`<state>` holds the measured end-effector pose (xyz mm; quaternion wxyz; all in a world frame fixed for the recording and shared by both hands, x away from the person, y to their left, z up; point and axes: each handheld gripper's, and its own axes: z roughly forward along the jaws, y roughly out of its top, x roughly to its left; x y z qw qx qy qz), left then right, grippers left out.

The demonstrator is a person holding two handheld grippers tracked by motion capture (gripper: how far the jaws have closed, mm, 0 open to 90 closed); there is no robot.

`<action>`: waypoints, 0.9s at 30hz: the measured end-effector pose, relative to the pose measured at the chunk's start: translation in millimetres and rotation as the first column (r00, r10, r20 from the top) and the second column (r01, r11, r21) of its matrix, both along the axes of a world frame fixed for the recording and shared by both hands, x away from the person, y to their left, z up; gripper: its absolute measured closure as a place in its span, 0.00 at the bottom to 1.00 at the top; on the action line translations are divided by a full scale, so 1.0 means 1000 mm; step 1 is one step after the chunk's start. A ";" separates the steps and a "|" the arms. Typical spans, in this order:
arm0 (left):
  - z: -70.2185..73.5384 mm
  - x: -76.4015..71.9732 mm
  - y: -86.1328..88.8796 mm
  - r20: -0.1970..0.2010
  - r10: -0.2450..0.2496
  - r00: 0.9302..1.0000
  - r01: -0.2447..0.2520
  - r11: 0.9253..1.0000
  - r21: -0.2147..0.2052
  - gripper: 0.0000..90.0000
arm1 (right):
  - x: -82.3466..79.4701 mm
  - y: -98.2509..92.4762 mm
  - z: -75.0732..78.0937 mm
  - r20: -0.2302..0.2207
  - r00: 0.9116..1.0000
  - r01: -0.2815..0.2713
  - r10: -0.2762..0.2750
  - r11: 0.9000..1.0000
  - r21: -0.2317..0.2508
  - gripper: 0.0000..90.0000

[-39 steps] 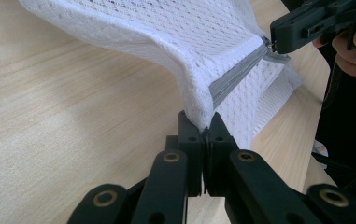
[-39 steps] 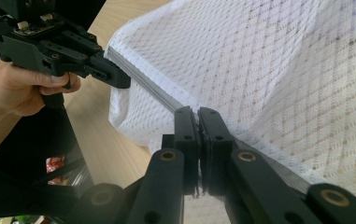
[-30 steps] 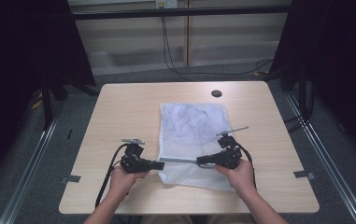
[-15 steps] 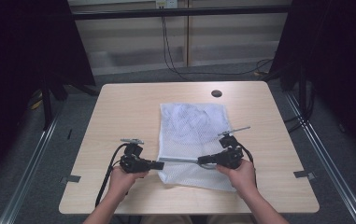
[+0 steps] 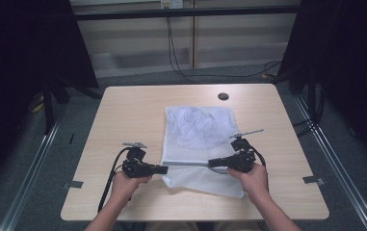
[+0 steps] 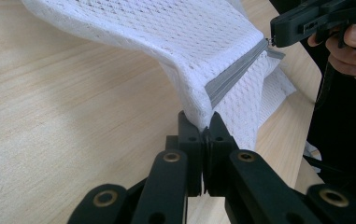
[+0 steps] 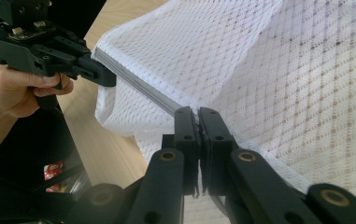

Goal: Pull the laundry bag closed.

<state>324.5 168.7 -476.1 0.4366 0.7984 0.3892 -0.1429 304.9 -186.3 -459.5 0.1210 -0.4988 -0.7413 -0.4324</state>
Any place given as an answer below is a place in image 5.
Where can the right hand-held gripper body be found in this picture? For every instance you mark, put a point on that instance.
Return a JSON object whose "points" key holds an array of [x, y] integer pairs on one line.
{"points": [[243, 159]]}

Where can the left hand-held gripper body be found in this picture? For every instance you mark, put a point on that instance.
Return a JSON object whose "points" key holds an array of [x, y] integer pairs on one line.
{"points": [[136, 163]]}

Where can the white mesh laundry bag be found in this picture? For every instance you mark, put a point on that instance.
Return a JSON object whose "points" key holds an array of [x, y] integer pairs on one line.
{"points": [[197, 183]]}

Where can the person's right hand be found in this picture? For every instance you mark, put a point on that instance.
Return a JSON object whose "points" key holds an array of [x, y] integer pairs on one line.
{"points": [[251, 183]]}

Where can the person's left hand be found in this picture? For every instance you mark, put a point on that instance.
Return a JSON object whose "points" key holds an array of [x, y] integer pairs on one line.
{"points": [[125, 189]]}

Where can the white garment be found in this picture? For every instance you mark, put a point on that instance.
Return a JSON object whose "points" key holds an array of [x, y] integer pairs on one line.
{"points": [[200, 126]]}

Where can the person's left leg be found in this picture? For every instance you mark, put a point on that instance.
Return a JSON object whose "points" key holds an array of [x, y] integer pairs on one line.
{"points": [[171, 227]]}

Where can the person's leg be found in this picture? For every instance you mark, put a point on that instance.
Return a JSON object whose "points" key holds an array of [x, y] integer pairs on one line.
{"points": [[237, 227], [171, 227]]}

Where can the person's right leg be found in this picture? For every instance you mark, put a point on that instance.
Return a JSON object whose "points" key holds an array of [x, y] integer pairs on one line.
{"points": [[237, 227]]}

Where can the grey tape strip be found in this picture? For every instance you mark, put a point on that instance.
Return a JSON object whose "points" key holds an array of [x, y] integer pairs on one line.
{"points": [[73, 184], [312, 180]]}

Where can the black metal stand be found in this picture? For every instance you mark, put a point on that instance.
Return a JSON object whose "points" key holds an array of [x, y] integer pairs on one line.
{"points": [[47, 109]]}

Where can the black curtain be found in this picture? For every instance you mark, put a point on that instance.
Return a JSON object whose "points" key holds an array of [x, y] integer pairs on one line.
{"points": [[351, 64], [17, 64]]}

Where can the black horizontal bar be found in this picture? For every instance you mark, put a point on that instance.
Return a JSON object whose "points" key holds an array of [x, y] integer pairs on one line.
{"points": [[184, 13]]}

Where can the metal floor rail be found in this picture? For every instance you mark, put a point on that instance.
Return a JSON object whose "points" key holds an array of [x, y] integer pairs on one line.
{"points": [[30, 176], [338, 163]]}

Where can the white wall outlet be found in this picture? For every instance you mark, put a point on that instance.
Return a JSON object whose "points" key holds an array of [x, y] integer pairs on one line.
{"points": [[171, 3]]}

